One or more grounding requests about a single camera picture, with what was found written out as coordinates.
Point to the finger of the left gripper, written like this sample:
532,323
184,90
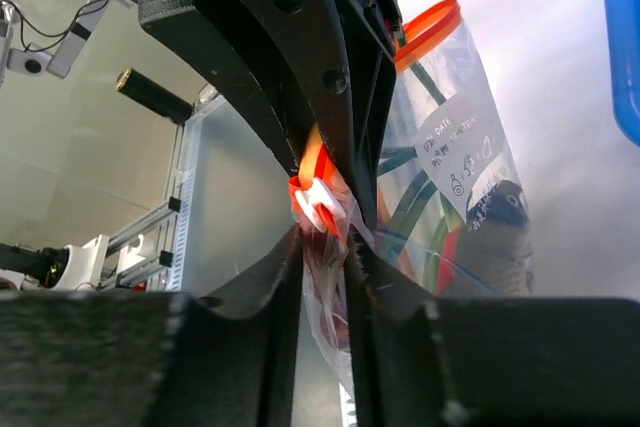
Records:
289,65

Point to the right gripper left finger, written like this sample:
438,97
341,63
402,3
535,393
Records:
123,358

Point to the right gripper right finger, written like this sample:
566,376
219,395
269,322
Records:
422,360

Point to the grey toy fish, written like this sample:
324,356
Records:
495,246

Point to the clear zip top bag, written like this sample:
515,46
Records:
327,210

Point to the blue plastic bin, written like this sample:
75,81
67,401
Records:
622,21

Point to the red chili pepper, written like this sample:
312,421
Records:
446,268

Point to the aluminium rail frame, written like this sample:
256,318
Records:
143,251

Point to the slotted cable duct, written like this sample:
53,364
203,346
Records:
186,181

